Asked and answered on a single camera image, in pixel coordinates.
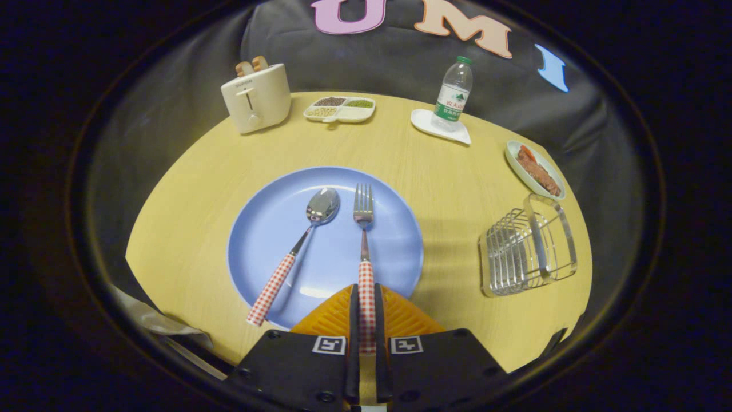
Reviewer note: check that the clear cutlery holder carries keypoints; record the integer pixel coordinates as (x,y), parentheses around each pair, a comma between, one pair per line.
(514,257)

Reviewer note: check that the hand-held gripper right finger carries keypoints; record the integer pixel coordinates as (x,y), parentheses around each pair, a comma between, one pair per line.
(382,366)

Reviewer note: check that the white divided dish with beans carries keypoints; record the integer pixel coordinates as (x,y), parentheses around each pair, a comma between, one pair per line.
(340,109)

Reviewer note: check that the toast slice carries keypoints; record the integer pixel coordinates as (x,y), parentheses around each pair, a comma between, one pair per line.
(245,68)
(261,63)

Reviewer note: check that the clear water bottle green cap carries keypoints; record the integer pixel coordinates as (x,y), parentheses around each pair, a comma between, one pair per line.
(452,97)

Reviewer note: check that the cream toaster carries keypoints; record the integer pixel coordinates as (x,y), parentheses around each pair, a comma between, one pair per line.
(257,103)

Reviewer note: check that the blue round plate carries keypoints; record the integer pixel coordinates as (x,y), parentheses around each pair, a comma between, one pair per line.
(331,252)

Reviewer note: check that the white square coaster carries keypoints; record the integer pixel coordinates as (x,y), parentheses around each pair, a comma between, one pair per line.
(423,121)

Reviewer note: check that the black backdrop cloth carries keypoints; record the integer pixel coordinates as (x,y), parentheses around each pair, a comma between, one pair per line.
(400,63)

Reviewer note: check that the brown meat slice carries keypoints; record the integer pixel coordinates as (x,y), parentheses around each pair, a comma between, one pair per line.
(540,174)

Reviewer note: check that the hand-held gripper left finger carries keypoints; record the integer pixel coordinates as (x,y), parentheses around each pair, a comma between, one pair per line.
(354,343)

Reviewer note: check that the pale green plate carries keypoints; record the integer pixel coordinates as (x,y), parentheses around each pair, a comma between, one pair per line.
(517,166)

